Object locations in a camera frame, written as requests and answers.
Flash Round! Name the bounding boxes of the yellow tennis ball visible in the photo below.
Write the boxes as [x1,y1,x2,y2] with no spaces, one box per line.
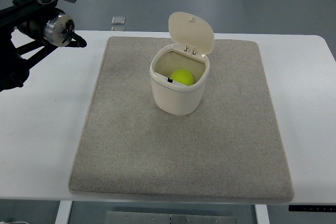
[170,69,195,86]

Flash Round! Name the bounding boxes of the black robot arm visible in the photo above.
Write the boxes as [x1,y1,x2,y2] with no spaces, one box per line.
[1,0,87,90]

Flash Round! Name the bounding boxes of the silver floor socket plate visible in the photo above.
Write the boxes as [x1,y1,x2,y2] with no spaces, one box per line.
[111,16,125,25]

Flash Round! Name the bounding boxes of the beige lidded bin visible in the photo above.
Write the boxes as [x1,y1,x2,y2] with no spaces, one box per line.
[150,12,215,115]

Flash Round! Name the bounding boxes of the grey felt mat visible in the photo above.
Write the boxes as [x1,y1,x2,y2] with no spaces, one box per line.
[69,37,294,203]

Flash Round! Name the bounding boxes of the white table leg left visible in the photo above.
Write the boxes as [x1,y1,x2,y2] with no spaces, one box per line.
[55,200,72,224]

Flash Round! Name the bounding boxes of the white table leg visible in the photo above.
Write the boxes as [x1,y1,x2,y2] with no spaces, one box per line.
[255,205,270,224]
[55,200,72,224]

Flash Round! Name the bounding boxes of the metal plate under table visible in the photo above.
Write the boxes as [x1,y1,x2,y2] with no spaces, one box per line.
[104,211,237,224]

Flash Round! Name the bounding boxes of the white table leg right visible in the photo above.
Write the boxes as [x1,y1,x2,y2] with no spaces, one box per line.
[255,205,270,224]

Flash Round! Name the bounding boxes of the black table control panel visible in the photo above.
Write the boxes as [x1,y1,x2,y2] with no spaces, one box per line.
[288,205,336,212]

